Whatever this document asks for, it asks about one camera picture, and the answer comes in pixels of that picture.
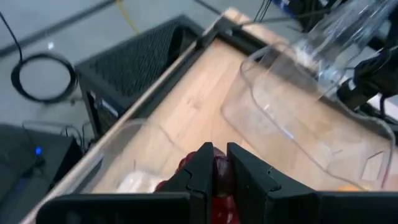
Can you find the clear plastic bin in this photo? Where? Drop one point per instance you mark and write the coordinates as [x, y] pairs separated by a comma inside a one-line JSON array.
[[140, 155], [280, 124]]

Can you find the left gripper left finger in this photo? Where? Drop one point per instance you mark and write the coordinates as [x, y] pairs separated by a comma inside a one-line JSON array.
[[200, 174]]

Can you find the clear bottle with white cap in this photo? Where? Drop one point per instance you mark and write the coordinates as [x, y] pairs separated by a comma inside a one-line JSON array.
[[335, 37]]

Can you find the yellow orange mango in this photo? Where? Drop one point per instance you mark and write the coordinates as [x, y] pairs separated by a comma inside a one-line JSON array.
[[349, 188]]

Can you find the dark red grape bunch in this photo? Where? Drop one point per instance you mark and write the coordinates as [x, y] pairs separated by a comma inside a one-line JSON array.
[[224, 174]]

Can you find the black electronics box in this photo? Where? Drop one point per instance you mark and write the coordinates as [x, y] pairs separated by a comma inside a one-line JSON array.
[[31, 174]]

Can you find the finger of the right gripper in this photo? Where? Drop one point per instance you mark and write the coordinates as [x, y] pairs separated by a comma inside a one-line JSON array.
[[357, 93]]

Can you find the black mesh computer case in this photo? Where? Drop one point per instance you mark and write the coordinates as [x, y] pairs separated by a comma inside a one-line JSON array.
[[133, 68]]

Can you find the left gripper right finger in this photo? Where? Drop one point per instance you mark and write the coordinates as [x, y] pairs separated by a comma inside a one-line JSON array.
[[258, 193]]

